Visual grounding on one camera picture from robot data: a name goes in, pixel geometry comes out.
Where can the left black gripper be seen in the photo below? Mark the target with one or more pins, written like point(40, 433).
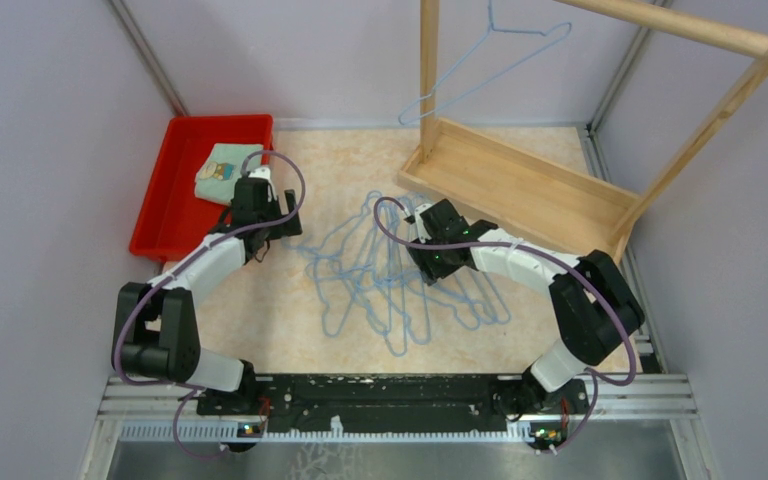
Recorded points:
point(285, 228)

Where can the wooden hanger rack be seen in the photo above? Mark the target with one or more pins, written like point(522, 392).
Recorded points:
point(545, 201)

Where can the folded light green cloth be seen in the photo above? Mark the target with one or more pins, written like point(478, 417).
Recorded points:
point(216, 179)

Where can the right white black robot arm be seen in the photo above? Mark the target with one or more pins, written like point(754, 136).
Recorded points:
point(592, 302)

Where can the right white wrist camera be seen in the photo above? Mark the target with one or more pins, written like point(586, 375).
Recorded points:
point(415, 218)

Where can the red plastic bin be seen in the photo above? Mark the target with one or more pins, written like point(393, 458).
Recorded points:
point(173, 220)

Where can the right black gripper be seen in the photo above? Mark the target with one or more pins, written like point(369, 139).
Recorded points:
point(426, 266)

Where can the aluminium frame rail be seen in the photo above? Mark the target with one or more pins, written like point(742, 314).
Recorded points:
point(151, 413)

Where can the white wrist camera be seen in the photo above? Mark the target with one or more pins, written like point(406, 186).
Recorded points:
point(415, 218)
point(263, 172)

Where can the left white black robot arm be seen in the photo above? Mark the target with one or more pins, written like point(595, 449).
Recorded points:
point(156, 337)

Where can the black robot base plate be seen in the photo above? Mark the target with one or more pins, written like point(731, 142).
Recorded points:
point(393, 404)

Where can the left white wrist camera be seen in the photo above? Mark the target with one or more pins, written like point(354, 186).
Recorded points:
point(263, 172)

